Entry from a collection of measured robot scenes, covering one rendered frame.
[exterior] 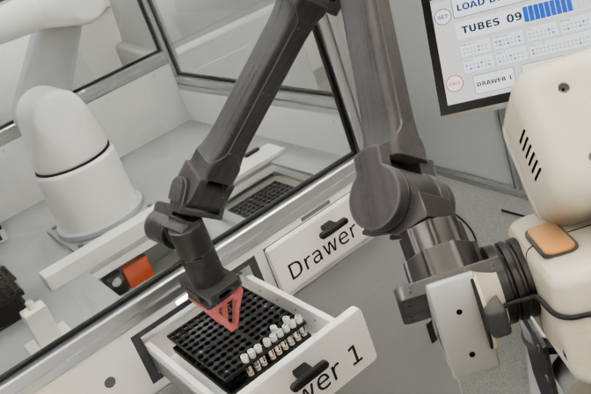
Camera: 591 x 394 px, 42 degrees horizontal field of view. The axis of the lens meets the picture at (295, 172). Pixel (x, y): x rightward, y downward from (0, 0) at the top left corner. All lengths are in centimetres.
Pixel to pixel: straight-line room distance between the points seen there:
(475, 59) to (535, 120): 111
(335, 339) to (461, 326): 52
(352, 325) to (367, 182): 48
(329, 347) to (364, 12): 57
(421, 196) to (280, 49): 37
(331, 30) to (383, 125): 72
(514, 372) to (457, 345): 171
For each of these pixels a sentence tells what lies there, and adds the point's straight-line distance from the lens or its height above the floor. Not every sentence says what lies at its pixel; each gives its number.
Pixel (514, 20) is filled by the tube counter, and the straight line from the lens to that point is 189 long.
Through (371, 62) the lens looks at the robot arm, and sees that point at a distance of 97.
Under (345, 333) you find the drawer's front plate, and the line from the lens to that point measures 132.
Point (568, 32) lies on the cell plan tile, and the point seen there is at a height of 106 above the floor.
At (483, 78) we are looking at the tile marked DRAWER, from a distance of 185.
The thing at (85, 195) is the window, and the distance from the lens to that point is 141.
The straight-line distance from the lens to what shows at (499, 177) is 343.
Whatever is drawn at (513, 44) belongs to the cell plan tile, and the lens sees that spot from 187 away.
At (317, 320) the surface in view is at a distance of 142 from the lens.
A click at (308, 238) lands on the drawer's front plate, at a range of 163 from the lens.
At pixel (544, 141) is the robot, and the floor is 134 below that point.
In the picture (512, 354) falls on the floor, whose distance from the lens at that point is 259.
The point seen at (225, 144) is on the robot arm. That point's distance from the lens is 116.
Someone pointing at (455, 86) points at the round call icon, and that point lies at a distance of 186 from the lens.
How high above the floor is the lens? 167
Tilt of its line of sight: 23 degrees down
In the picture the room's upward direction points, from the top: 20 degrees counter-clockwise
